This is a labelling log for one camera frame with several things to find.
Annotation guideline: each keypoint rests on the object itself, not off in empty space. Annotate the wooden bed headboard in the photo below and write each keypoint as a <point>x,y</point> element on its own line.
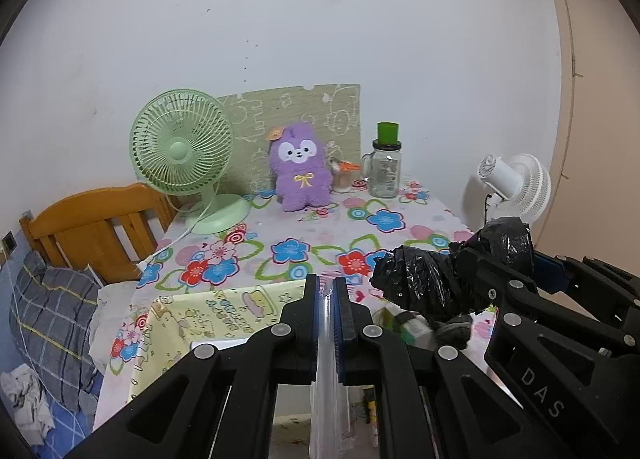
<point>95,224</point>

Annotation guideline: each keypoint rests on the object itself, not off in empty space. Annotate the small jar with orange lid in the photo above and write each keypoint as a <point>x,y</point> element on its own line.
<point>345,179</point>

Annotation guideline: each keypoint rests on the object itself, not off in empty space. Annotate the grey plaid pillow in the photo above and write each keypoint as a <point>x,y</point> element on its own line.
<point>50,319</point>

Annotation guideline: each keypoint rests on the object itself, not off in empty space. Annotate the grey sock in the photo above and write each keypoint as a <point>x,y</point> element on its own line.
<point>454,331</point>

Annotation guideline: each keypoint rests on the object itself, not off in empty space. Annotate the beige patterned board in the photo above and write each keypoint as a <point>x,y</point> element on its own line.
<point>320,109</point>

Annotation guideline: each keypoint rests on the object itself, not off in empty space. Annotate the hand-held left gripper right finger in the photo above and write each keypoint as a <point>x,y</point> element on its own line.
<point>340,329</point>

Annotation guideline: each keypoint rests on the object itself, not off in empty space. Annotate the glass jar with green lid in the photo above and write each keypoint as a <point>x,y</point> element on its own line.
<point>384,174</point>

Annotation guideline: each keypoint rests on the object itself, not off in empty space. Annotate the crumpled white cloth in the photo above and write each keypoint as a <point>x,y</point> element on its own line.
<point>25,399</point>

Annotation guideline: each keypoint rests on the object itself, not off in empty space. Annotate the blue checkered bedsheet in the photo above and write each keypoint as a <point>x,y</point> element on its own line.
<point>70,431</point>

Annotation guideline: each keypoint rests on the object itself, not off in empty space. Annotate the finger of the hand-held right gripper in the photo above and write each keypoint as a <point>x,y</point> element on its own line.
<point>482,276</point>
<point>550,271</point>

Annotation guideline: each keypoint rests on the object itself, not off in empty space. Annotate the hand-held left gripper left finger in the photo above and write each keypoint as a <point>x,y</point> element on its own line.
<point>314,324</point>

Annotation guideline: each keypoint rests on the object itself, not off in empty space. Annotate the black plastic bag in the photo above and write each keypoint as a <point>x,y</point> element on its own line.
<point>425,284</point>

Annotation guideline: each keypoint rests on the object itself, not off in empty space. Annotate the yellow printed fabric basket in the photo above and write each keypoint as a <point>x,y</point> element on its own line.
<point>225,306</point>

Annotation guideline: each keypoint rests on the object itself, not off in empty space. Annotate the beige wooden cabinet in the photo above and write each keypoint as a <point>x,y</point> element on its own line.
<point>600,89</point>

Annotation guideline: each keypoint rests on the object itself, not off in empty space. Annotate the clear plastic bag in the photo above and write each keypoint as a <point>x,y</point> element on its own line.
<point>327,389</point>

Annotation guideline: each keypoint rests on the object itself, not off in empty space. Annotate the green desk fan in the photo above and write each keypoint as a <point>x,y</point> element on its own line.
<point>180,149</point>

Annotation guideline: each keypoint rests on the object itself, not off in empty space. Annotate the purple plush toy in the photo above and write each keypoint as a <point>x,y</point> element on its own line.
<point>300,174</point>

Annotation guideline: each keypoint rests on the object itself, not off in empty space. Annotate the green white carton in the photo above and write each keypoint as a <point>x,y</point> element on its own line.
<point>415,331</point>

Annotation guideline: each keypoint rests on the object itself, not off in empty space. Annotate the white desk fan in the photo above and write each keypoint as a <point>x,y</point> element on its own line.
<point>520,184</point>

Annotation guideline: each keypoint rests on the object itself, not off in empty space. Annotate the floral tablecloth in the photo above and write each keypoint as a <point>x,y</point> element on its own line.
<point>330,234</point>

